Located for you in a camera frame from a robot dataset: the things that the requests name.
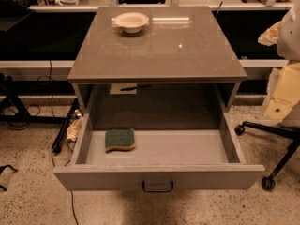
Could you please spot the green yellow sponge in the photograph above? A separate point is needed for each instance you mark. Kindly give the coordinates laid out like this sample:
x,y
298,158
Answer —
x,y
119,140

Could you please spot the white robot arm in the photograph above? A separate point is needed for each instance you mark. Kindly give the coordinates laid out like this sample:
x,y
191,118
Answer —
x,y
284,86

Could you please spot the grey cabinet with counter top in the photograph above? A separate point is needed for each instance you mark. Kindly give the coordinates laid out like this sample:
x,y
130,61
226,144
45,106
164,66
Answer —
x,y
178,45

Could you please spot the open grey top drawer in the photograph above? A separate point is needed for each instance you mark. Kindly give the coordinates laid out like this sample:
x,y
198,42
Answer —
x,y
181,136

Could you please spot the white label with black pen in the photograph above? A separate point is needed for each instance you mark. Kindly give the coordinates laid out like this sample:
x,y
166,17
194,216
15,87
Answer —
x,y
126,88

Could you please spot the crumpled beige item on floor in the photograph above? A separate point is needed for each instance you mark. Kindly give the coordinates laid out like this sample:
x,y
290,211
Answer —
x,y
74,125

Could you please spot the white paper bowl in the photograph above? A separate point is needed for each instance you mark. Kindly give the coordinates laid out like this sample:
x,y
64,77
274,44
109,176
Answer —
x,y
131,22

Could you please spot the black power strip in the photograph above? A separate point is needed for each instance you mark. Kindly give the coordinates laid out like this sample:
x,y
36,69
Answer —
x,y
56,147

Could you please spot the black table leg stand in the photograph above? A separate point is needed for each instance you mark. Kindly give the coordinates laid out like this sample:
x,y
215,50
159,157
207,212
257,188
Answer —
x,y
22,115

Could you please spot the black drawer handle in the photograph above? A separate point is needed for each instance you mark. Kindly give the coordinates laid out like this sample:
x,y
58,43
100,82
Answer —
x,y
157,187

